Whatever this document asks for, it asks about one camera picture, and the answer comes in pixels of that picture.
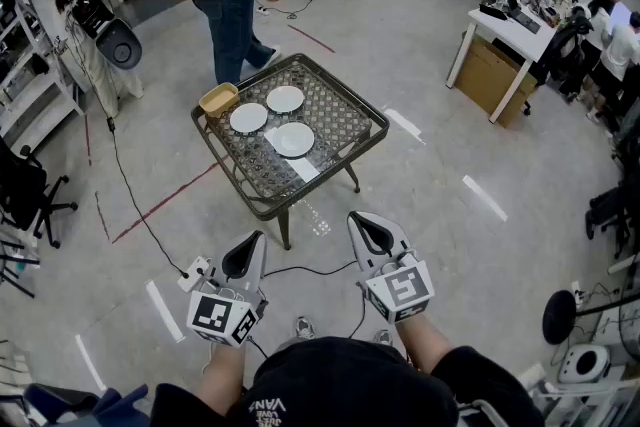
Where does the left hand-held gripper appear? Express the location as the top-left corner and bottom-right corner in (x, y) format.
(187, 231), (269, 349)

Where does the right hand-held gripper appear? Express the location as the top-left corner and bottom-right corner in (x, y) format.
(347, 210), (435, 324)

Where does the white plate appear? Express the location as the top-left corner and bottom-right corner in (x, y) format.
(229, 102), (270, 135)
(265, 85), (305, 115)
(273, 121), (316, 160)

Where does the person's right forearm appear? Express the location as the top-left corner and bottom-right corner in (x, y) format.
(399, 312), (454, 374)

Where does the person's left forearm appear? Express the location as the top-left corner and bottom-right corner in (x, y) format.
(192, 339), (251, 416)

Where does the brown wicker glass-top table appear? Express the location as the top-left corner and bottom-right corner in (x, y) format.
(190, 53), (390, 251)

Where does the person's black shirt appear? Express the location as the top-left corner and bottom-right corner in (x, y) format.
(154, 336), (546, 427)

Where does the yellow plastic basin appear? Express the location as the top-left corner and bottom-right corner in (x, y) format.
(198, 82), (240, 119)

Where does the brown cardboard box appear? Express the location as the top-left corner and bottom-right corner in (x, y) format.
(454, 37), (539, 129)

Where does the black standing fan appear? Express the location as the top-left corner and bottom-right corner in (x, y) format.
(542, 259), (640, 364)

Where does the blue chair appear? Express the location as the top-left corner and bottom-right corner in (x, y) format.
(22, 382), (151, 427)

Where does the white round device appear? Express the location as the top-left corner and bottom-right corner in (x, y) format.
(557, 343), (612, 385)

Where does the black office chair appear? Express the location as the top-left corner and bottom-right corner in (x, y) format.
(0, 134), (80, 250)
(584, 179), (640, 261)

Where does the white desk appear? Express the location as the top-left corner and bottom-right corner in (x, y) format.
(446, 7), (559, 125)

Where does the grey backpack rig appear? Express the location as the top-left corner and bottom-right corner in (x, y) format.
(72, 0), (144, 69)

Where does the white metal shelf rack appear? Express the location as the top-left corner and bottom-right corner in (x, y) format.
(0, 0), (85, 141)

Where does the black jacket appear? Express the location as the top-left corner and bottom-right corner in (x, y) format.
(542, 17), (594, 96)

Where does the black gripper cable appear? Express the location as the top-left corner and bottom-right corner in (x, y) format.
(262, 261), (360, 279)

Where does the black floor cable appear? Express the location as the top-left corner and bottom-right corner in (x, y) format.
(64, 9), (190, 279)

